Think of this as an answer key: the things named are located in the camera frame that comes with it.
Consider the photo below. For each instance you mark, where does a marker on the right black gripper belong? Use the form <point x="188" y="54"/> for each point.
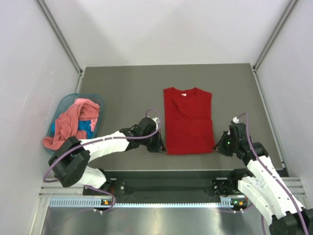
<point x="219" y="146"/>

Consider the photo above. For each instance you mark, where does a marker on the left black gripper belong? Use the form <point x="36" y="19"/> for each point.
<point x="159" y="145"/>

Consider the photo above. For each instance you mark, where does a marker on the red t shirt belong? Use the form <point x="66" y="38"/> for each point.
<point x="188" y="121"/>

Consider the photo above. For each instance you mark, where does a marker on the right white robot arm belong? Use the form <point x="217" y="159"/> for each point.
<point x="262" y="185"/>

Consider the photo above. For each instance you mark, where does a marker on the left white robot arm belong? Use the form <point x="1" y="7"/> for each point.
<point x="70" y="162"/>

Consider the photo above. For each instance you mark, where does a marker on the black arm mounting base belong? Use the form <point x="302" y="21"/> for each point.
<point x="174" y="186"/>

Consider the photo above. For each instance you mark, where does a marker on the pink t shirt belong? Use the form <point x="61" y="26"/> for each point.
<point x="81" y="109"/>

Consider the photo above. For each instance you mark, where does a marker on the teal mesh laundry basket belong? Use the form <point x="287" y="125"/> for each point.
<point x="66" y="102"/>

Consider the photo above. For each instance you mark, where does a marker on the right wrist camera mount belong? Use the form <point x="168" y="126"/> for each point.
<point x="235" y="120"/>

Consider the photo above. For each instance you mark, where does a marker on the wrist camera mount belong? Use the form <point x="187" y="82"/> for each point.
<point x="235" y="120"/>
<point x="157" y="120"/>

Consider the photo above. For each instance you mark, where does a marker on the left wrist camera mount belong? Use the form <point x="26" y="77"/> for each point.
<point x="157" y="120"/>

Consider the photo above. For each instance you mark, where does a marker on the slotted cable duct rail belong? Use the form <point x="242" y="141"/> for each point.
<point x="98" y="202"/>

